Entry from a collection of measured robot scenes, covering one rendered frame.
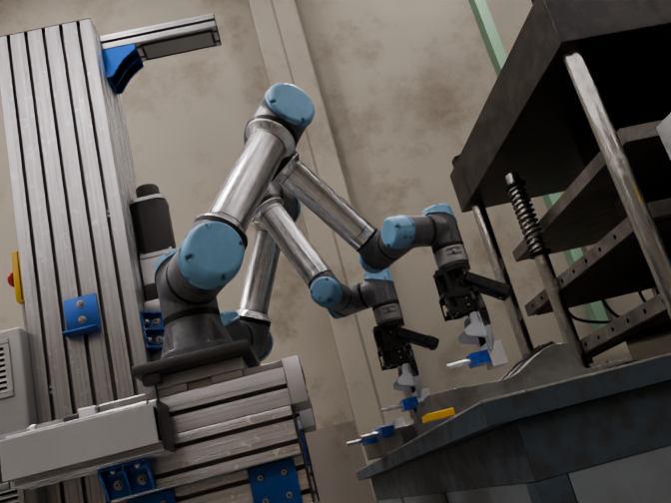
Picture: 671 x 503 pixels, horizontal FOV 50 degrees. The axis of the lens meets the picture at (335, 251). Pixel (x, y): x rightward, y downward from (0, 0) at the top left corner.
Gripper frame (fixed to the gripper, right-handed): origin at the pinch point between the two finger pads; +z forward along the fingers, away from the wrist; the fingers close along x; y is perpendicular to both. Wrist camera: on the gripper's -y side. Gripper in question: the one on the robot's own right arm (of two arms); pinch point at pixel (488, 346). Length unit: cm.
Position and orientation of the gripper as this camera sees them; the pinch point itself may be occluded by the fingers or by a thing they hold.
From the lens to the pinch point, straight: 166.5
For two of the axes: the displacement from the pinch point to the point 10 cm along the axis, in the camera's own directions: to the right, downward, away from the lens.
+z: 2.4, 9.2, -3.2
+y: -9.7, 2.1, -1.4
